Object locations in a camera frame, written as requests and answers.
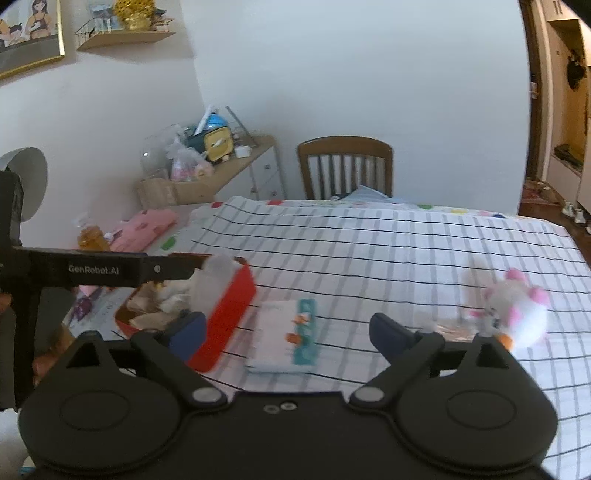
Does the light blue cloth on chair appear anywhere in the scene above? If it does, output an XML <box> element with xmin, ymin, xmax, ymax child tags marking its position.
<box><xmin>335</xmin><ymin>185</ymin><xmax>402</xmax><ymax>203</ymax></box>

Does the wooden side desk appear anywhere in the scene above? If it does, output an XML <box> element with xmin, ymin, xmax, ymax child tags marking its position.
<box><xmin>200</xmin><ymin>135</ymin><xmax>286</xmax><ymax>202</ymax></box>

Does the cardboard box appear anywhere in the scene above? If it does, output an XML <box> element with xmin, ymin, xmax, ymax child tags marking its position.
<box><xmin>136</xmin><ymin>178</ymin><xmax>215</xmax><ymax>210</ymax></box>

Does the black white checkered tablecloth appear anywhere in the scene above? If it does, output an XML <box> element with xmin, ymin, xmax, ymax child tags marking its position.
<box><xmin>204</xmin><ymin>212</ymin><xmax>590</xmax><ymax>479</ymax></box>

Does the framed picture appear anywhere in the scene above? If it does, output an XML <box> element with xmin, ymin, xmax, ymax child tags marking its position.
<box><xmin>0</xmin><ymin>0</ymin><xmax>65</xmax><ymax>79</ymax></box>

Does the white lamp shade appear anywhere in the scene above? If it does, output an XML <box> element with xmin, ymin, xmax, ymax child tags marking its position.
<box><xmin>1</xmin><ymin>147</ymin><xmax>48</xmax><ymax>222</ymax></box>

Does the yellow toy clock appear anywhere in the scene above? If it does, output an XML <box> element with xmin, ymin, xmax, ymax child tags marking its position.
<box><xmin>204</xmin><ymin>126</ymin><xmax>233</xmax><ymax>163</ymax></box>

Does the small white box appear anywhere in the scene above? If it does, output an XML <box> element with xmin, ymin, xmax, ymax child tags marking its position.
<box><xmin>235</xmin><ymin>145</ymin><xmax>252</xmax><ymax>158</ymax></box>

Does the clear plastic bag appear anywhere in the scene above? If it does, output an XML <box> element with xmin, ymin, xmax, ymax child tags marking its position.
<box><xmin>166</xmin><ymin>138</ymin><xmax>214</xmax><ymax>182</ymax></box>

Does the cotton swab pack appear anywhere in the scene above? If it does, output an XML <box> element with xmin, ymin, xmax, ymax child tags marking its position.
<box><xmin>413</xmin><ymin>310</ymin><xmax>479</xmax><ymax>342</ymax></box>

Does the brown wooden chair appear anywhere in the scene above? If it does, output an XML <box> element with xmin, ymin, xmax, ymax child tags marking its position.
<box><xmin>297</xmin><ymin>136</ymin><xmax>394</xmax><ymax>200</ymax></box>

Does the white polka dot cloth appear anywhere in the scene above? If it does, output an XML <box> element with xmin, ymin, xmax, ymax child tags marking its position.
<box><xmin>146</xmin><ymin>196</ymin><xmax>513</xmax><ymax>255</ymax></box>

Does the orange liquid bottle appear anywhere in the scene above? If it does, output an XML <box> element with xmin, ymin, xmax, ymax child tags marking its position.
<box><xmin>74</xmin><ymin>212</ymin><xmax>110</xmax><ymax>252</ymax></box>

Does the red tin box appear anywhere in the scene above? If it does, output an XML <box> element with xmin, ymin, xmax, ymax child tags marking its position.
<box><xmin>114</xmin><ymin>253</ymin><xmax>259</xmax><ymax>374</ymax></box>

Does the white blue drawstring pouch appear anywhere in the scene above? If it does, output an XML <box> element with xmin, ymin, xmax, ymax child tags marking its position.
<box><xmin>189</xmin><ymin>254</ymin><xmax>242</xmax><ymax>320</ymax></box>

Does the pink folded cloth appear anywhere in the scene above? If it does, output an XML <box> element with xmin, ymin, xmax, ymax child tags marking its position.
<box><xmin>110</xmin><ymin>209</ymin><xmax>178</xmax><ymax>253</ymax></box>

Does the wall shelf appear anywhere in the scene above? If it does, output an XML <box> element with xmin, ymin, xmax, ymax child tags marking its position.
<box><xmin>75</xmin><ymin>18</ymin><xmax>174</xmax><ymax>51</ymax></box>

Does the white mesh cloth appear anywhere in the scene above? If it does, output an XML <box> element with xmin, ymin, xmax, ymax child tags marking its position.
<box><xmin>126</xmin><ymin>280</ymin><xmax>190</xmax><ymax>331</ymax></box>

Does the white cabinet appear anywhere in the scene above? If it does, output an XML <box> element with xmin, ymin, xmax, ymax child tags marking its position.
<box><xmin>541</xmin><ymin>1</ymin><xmax>590</xmax><ymax>211</ymax></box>

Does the white pink plush toy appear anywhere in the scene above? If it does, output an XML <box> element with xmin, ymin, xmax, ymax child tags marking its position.
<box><xmin>469</xmin><ymin>269</ymin><xmax>550</xmax><ymax>353</ymax></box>

